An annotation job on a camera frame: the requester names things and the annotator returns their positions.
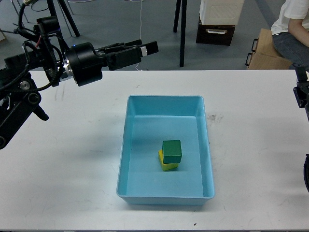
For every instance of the black tripod legs left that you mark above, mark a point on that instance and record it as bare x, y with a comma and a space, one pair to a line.
67, 14

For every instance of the cardboard box with handles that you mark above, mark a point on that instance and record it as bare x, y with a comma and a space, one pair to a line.
264, 56

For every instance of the black tripod legs center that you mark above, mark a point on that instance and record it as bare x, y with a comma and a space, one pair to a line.
180, 17

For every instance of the dark crate with handle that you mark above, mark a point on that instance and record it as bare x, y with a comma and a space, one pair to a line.
215, 34

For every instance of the black tripod legs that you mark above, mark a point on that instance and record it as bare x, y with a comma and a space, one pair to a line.
180, 17
67, 14

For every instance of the light blue plastic bin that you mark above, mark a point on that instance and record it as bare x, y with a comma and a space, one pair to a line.
149, 121

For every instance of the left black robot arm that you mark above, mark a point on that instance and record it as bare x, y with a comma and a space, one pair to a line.
46, 61

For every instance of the seated person in white shirt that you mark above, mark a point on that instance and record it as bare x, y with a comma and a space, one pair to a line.
290, 32

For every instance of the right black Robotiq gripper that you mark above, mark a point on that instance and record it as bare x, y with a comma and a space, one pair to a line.
301, 90

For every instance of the yellow wooden block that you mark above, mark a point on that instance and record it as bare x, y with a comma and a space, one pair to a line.
166, 167

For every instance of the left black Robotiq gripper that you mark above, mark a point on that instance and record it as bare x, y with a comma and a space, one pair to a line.
84, 65

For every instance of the green wooden block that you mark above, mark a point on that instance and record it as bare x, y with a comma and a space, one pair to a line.
172, 151

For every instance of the white plastic appliance box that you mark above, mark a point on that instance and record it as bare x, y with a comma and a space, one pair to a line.
220, 12

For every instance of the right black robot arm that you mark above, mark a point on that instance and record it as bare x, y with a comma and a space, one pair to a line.
306, 163

